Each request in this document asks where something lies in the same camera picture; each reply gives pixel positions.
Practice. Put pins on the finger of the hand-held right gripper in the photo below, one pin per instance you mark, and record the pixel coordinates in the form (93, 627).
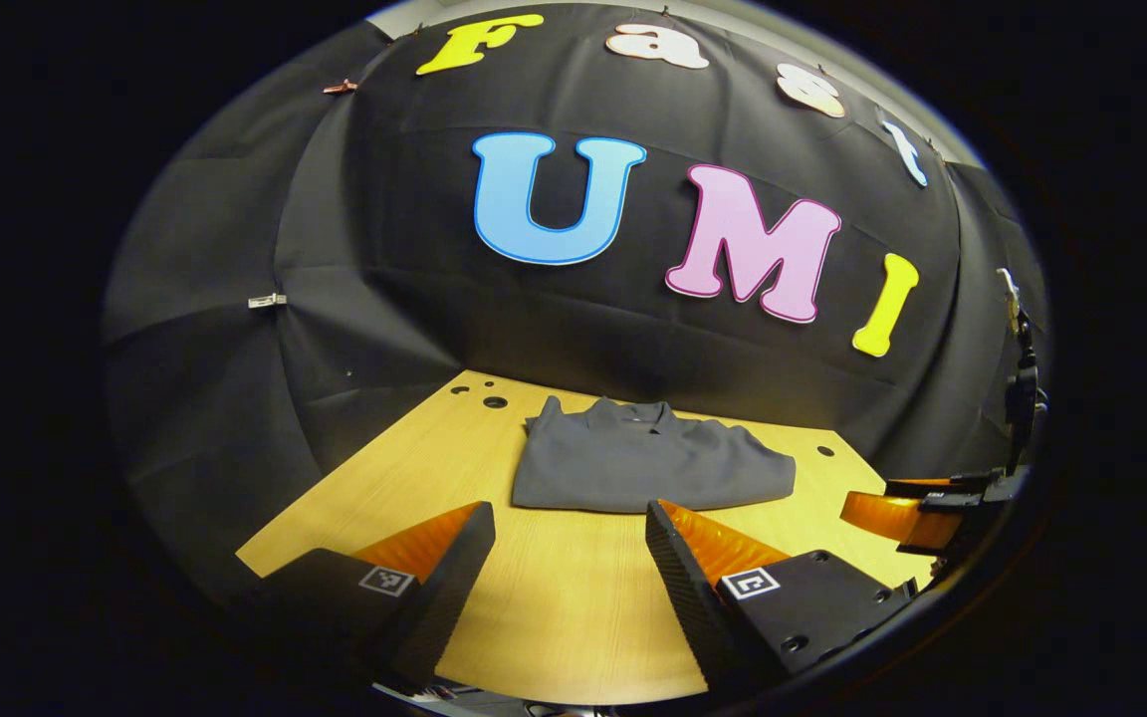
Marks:
(892, 518)
(972, 493)

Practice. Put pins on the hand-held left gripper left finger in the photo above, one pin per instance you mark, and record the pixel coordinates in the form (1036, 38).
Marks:
(459, 578)

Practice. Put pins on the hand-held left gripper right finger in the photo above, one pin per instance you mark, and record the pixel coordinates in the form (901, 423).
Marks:
(678, 588)

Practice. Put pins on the grey collared shirt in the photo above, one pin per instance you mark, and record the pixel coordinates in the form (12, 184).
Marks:
(633, 463)

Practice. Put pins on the black backdrop cloth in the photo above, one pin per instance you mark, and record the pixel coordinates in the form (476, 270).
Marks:
(573, 319)

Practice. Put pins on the silver clip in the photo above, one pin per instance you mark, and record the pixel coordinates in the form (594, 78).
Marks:
(267, 300)

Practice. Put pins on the copper clip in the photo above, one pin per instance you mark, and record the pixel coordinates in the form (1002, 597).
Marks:
(340, 87)

